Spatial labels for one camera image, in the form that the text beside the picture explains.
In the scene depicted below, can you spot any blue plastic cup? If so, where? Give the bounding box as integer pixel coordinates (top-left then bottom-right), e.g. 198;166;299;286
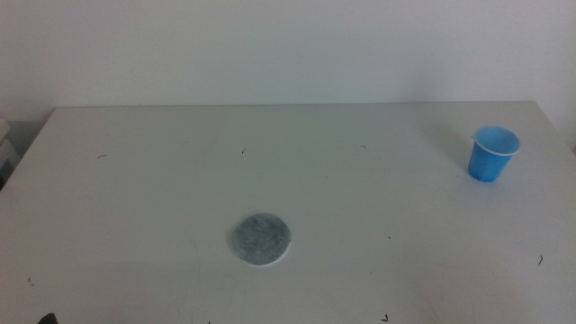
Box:
467;125;522;184

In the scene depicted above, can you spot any round grey felt cup mat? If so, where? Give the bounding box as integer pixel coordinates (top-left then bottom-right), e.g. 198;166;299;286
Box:
230;212;293;267

